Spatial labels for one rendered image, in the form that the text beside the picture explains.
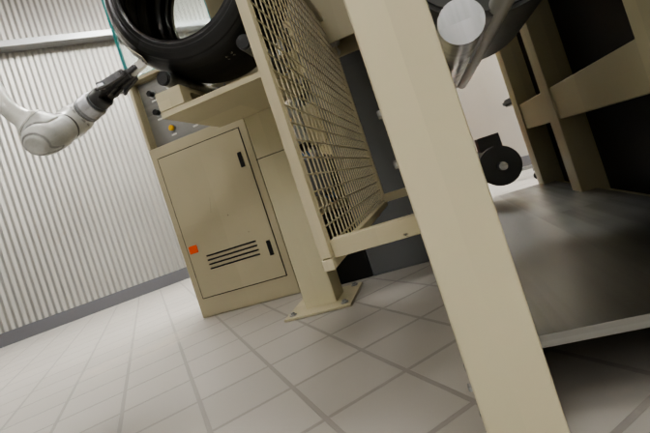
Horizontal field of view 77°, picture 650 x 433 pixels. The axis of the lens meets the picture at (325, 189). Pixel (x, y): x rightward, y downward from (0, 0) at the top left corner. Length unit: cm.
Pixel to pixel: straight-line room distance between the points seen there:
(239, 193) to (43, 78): 339
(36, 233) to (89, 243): 46
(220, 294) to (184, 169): 65
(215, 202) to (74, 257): 280
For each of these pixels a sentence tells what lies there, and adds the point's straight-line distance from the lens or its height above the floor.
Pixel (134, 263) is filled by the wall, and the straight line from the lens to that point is 466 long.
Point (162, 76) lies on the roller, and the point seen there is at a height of 90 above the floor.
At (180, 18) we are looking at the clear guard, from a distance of 228.
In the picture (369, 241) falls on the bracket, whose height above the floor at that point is 33.
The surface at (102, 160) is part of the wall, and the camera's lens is 477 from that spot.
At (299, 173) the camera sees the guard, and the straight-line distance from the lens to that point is 62.
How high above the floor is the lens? 42
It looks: level
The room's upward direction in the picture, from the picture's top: 18 degrees counter-clockwise
